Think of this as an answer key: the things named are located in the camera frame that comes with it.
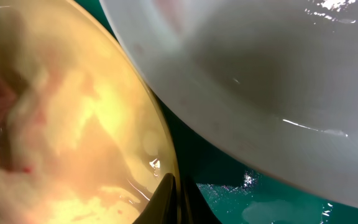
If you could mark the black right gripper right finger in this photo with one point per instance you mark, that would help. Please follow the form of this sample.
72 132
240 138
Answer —
194 208

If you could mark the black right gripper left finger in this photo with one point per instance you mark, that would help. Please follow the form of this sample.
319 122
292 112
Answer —
162 207

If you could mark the yellow plate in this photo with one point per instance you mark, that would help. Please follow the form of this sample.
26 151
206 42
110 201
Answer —
82 139

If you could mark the light blue plate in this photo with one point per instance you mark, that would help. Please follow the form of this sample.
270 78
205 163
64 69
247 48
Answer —
259 77

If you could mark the teal plastic serving tray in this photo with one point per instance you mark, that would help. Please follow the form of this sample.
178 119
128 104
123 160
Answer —
228 186

